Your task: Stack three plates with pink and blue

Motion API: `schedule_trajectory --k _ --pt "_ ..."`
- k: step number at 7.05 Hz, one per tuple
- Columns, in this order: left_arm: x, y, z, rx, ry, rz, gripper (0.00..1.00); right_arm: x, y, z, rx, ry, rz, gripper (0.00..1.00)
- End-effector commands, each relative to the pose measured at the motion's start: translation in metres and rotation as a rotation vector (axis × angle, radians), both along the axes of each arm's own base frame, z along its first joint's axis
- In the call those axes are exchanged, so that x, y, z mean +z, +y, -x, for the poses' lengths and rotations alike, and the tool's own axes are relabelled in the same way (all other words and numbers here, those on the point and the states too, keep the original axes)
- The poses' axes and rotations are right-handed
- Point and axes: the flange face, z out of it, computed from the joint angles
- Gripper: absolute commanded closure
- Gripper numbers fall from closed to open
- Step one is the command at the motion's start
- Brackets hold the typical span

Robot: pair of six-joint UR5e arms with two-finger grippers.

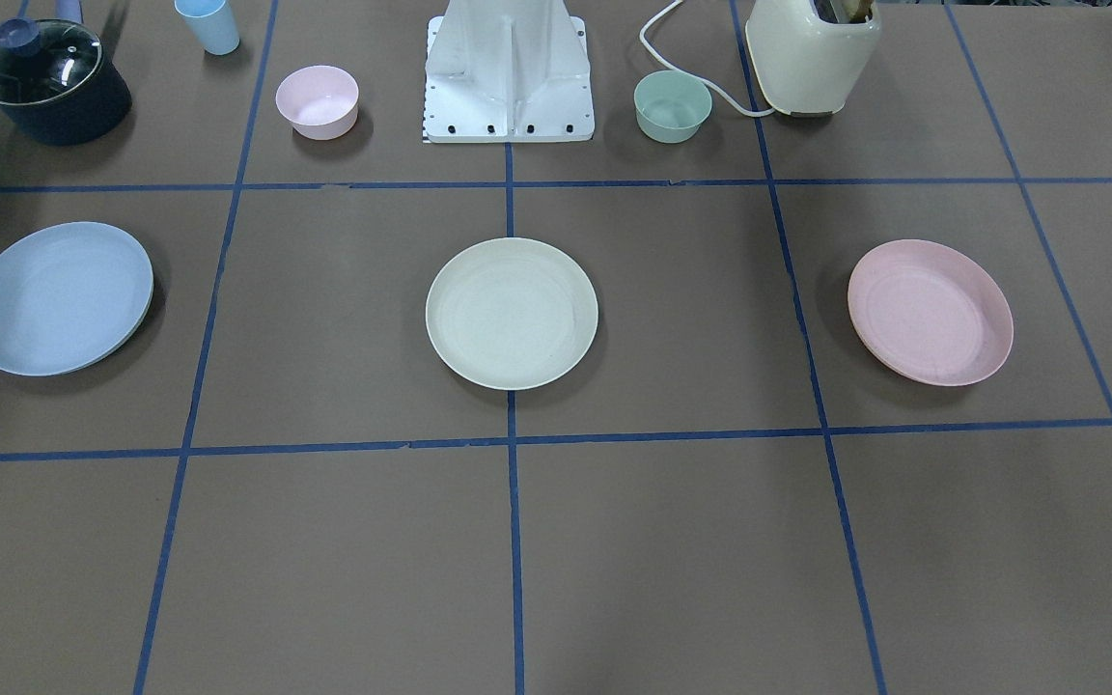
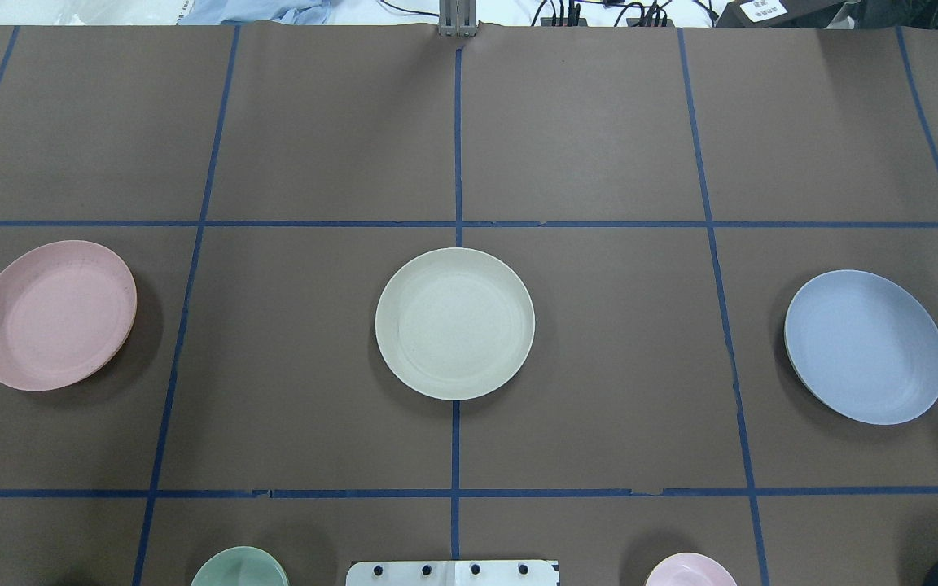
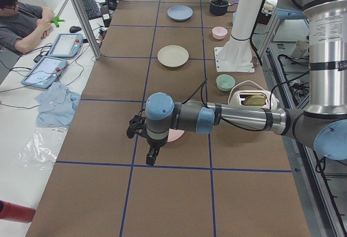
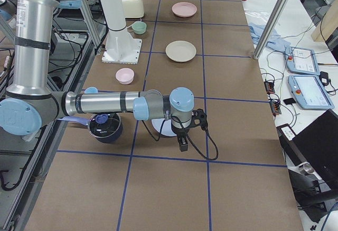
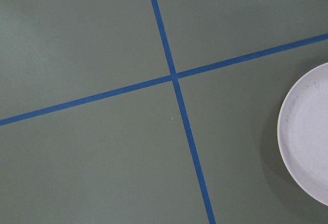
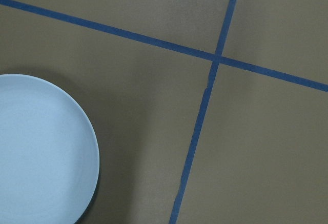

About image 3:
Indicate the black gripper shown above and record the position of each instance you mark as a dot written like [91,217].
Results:
[155,142]

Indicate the aluminium frame post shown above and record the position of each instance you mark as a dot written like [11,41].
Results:
[84,21]

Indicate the red bottle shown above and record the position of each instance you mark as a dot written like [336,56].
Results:
[16,212]

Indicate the light blue shirt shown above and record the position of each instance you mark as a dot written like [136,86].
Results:
[57,106]

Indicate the blue plate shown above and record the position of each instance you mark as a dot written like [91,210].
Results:
[180,12]

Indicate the cream toaster with bread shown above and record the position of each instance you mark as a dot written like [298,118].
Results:
[251,95]

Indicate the black computer mouse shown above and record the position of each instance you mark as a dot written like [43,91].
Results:
[75,29]

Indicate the far blue teach pendant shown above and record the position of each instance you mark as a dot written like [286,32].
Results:
[66,45]

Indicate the blue teach pendant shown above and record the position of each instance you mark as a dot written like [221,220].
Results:
[45,72]
[66,45]

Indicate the small green bowl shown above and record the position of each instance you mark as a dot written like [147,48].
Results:
[225,82]

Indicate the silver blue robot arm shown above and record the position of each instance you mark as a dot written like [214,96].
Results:
[321,126]

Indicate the seated person in grey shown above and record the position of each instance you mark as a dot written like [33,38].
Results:
[23,26]

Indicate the green plastic toy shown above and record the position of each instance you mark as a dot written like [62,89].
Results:
[56,21]

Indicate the clear plastic bag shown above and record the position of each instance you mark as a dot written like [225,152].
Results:
[42,148]

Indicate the dark blue pot with lid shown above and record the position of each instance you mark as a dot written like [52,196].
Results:
[220,7]

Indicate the near blue teach pendant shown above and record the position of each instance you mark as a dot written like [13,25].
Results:
[45,72]

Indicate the small pink bowl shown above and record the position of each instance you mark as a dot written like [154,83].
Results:
[219,33]

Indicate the black keyboard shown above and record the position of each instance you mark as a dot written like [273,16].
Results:
[91,8]

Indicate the beige plate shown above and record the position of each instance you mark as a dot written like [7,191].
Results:
[173,56]

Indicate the pink plate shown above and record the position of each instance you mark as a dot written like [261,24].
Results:
[174,134]

